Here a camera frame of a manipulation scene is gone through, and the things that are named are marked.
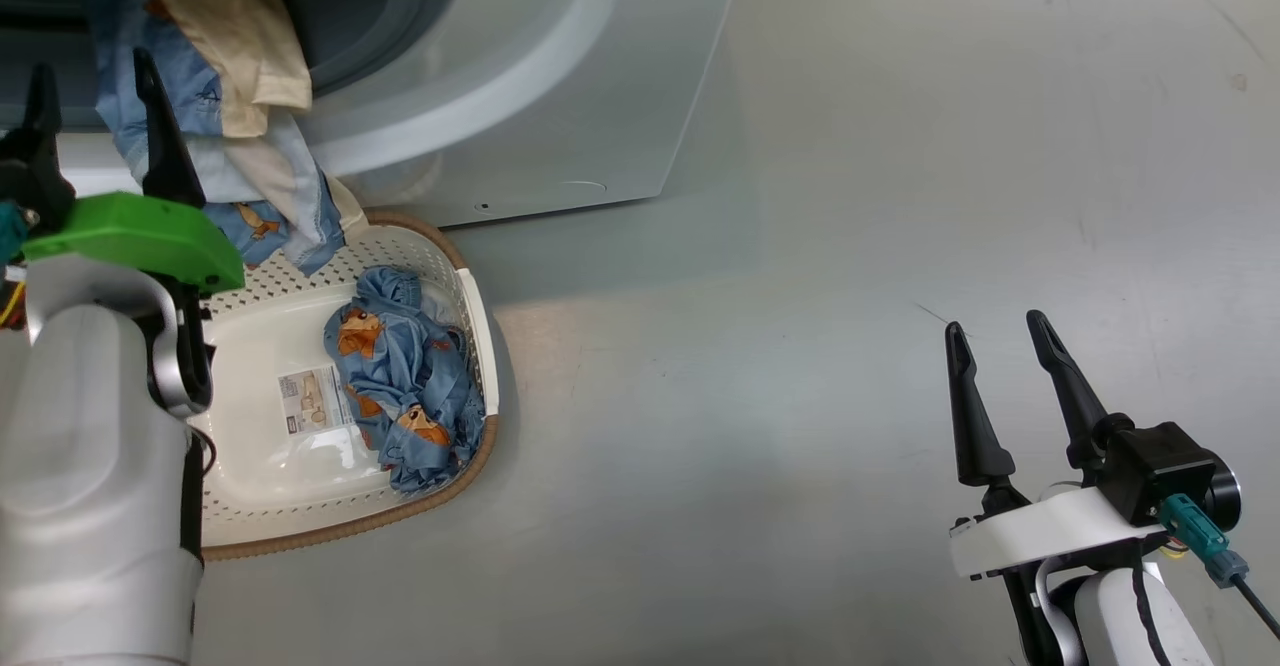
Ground blue and cream cartoon pajama top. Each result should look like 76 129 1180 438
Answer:
70 0 369 278

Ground paper label inside basket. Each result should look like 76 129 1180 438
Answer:
277 365 357 436

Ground white front-load washing machine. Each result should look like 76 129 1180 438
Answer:
0 0 751 230

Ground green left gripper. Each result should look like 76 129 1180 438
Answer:
0 46 247 297

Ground blue cartoon pajama pants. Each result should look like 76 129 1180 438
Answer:
322 266 489 496

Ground white perforated laundry basket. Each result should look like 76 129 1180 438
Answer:
185 208 502 562

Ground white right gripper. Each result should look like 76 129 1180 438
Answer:
944 310 1169 580

